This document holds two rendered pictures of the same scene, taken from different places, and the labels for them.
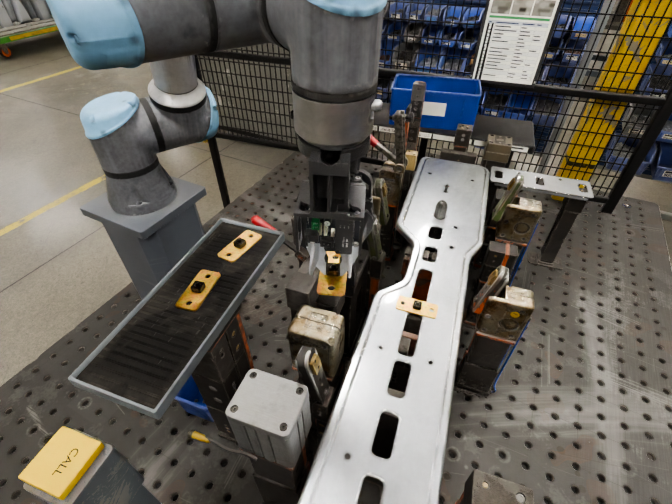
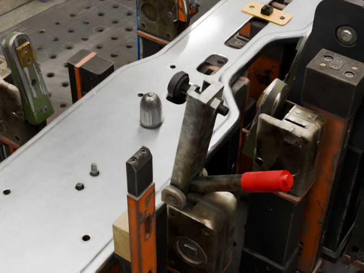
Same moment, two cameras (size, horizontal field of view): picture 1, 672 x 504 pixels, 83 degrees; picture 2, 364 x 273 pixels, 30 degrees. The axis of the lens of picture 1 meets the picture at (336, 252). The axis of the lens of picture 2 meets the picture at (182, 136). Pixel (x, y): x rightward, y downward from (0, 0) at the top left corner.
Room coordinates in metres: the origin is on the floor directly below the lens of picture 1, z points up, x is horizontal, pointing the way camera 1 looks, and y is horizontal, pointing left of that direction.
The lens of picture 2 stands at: (1.52, -0.07, 1.64)
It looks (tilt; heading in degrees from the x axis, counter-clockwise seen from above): 43 degrees down; 194
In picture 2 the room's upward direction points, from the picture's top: 1 degrees clockwise
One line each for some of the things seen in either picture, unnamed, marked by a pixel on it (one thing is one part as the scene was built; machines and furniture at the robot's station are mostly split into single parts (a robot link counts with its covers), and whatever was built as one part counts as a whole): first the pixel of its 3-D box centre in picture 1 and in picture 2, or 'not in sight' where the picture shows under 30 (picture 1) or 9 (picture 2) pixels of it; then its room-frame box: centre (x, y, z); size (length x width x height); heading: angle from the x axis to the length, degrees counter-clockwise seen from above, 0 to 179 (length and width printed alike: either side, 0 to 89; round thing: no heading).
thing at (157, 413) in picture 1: (197, 295); not in sight; (0.41, 0.22, 1.16); 0.37 x 0.14 x 0.02; 161
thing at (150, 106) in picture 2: (440, 210); (150, 111); (0.83, -0.28, 1.02); 0.03 x 0.03 x 0.07
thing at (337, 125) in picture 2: not in sight; (314, 179); (0.80, -0.04, 0.91); 0.07 x 0.05 x 0.42; 71
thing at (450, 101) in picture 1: (433, 102); not in sight; (1.40, -0.36, 1.09); 0.30 x 0.17 x 0.13; 77
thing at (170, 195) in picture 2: not in sight; (173, 196); (1.02, -0.20, 1.06); 0.03 x 0.01 x 0.03; 71
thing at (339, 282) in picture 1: (333, 270); not in sight; (0.38, 0.00, 1.24); 0.08 x 0.04 x 0.01; 175
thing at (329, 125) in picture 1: (337, 112); not in sight; (0.35, 0.00, 1.48); 0.08 x 0.08 x 0.05
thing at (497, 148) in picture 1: (485, 186); not in sight; (1.17, -0.54, 0.88); 0.08 x 0.08 x 0.36; 71
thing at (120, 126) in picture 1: (121, 130); not in sight; (0.78, 0.46, 1.27); 0.13 x 0.12 x 0.14; 125
